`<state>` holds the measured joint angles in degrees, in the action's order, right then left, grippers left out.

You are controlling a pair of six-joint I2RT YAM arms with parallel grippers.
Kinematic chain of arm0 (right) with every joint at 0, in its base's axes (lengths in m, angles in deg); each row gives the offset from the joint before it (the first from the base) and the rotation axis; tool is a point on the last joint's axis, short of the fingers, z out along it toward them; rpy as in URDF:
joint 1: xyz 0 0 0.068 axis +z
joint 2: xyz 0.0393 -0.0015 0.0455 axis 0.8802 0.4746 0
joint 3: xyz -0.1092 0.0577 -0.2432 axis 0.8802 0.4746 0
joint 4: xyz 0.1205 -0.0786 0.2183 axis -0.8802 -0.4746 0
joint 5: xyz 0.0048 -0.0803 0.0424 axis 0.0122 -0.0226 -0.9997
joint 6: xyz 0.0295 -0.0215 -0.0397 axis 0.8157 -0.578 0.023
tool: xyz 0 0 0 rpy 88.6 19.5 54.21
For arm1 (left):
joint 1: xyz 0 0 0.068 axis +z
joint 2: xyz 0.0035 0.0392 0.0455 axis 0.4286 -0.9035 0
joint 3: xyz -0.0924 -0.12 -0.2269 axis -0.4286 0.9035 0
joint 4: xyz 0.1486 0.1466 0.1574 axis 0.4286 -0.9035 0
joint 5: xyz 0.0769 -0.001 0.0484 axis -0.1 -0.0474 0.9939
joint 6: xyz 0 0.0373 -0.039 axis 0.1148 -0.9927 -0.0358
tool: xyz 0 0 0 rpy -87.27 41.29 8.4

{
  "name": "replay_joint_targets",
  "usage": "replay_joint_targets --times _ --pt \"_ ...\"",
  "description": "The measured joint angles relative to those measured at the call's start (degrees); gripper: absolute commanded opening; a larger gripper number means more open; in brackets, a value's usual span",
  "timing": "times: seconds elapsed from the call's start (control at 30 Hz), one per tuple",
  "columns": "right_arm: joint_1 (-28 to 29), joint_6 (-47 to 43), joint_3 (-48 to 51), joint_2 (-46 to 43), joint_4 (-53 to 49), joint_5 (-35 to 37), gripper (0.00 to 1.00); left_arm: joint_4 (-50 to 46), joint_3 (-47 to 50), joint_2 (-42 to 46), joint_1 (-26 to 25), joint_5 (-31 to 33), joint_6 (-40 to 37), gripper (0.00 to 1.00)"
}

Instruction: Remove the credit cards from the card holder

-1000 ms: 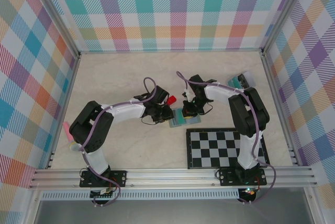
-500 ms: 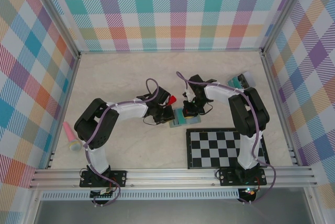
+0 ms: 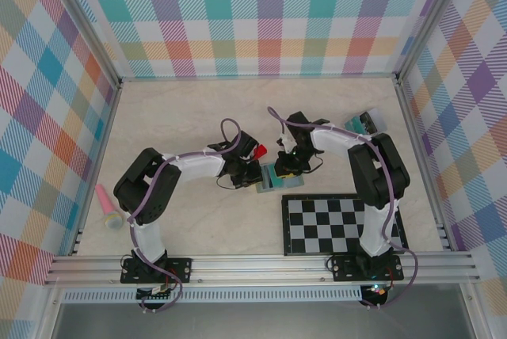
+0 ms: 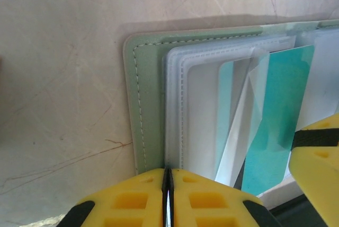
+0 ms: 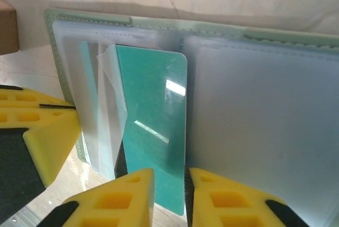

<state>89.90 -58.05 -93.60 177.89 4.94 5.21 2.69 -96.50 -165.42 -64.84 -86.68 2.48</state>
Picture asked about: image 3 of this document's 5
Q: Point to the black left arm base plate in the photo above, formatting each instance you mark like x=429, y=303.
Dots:
x=180, y=269

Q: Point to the aluminium triple-slot frame rail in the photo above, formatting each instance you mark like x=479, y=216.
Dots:
x=257, y=265

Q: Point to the aluminium side rail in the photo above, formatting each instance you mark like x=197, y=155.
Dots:
x=96, y=168
x=409, y=117

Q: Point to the black and white chessboard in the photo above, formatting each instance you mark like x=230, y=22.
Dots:
x=325, y=220

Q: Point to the aluminium frame post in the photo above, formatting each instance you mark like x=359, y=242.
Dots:
x=85, y=18
x=427, y=18

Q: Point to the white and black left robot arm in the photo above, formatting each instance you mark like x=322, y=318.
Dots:
x=144, y=204

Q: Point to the green card holder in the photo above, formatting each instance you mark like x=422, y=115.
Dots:
x=296, y=183

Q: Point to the pink toy microphone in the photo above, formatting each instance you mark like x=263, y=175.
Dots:
x=106, y=204

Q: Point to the dark patterned credit card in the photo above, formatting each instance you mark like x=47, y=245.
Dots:
x=367, y=122

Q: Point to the small green circuit board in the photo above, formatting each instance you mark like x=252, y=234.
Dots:
x=156, y=290

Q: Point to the round black LED board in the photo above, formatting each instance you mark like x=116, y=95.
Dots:
x=378, y=290

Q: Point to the red plastic block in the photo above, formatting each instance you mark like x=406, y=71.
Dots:
x=260, y=151

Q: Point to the grey metal shelf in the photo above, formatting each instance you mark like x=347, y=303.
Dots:
x=257, y=321

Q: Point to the thin aluminium frame rail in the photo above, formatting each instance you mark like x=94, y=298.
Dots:
x=257, y=77

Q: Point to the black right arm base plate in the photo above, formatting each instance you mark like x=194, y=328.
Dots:
x=342, y=267

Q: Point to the teal card with black stripe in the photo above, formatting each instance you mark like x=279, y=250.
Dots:
x=266, y=180

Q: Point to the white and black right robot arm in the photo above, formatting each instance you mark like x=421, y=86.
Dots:
x=378, y=176

